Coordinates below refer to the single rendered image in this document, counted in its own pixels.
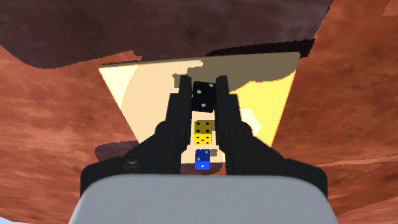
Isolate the black die with white pips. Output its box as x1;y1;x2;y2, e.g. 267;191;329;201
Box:
191;81;216;113

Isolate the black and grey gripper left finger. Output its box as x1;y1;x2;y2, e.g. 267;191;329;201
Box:
80;75;192;198

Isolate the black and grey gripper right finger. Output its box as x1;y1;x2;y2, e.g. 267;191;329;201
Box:
214;75;328;201

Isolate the blue die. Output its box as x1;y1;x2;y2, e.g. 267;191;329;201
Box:
195;150;210;169

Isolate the yellow die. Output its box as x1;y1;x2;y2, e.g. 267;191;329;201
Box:
193;121;212;145

